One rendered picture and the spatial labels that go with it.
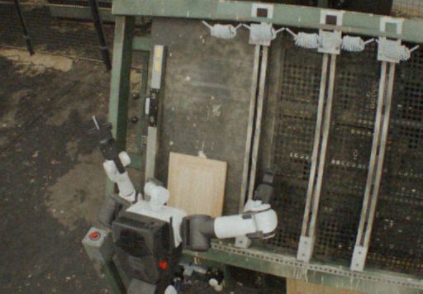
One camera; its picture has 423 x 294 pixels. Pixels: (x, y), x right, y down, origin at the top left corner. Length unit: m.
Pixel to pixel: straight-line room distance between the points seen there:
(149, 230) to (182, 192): 0.66
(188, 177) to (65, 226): 1.84
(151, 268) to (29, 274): 2.03
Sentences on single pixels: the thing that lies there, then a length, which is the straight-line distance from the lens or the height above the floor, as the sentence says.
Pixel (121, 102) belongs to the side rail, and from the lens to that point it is 2.85.
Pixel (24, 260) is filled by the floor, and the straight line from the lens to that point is 4.24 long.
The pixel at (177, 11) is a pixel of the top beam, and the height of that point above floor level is 1.91.
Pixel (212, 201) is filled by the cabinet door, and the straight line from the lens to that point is 2.69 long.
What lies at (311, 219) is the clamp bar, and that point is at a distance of 2.50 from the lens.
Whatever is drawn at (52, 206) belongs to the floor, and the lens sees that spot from 4.56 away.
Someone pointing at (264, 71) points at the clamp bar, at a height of 1.67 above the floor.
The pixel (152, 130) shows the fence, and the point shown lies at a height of 1.34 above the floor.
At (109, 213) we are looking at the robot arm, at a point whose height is 1.32.
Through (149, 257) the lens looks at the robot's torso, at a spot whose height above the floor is 1.31.
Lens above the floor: 2.97
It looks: 38 degrees down
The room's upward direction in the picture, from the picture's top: 9 degrees counter-clockwise
